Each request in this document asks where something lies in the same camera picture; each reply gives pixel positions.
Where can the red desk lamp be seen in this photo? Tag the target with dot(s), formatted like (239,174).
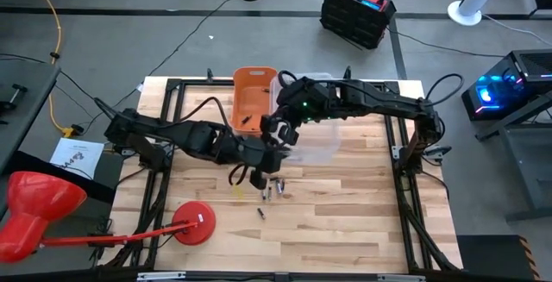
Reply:
(39,204)

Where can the black computer with coloured lights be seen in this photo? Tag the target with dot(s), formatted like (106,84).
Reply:
(526,75)

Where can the black box with hazard stripe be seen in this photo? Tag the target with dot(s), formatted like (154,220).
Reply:
(491,256)

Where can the black table clamp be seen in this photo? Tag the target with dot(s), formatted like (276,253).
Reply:
(346,73)
(209,76)

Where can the black bar clamp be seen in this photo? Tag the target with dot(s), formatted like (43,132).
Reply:
(10,96)

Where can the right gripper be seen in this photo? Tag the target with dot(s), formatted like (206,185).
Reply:
(306,98)

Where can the black aluminium table frame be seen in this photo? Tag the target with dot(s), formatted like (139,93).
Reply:
(202,83)

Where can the silver metal bracket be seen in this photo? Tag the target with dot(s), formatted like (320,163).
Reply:
(161,277)
(401,278)

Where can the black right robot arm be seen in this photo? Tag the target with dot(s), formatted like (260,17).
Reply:
(379,96)

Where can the clear plastic bin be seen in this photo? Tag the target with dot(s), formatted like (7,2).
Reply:
(319,144)

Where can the orange plastic bin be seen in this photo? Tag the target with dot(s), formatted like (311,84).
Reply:
(250,101)

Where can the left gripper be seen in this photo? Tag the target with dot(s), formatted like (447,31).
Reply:
(265,157)

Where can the grey metal desk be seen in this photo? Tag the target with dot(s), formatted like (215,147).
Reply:
(517,144)

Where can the white printed paper sheet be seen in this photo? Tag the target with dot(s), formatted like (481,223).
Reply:
(77,158)

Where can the black side table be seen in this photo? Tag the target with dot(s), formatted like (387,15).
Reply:
(39,96)

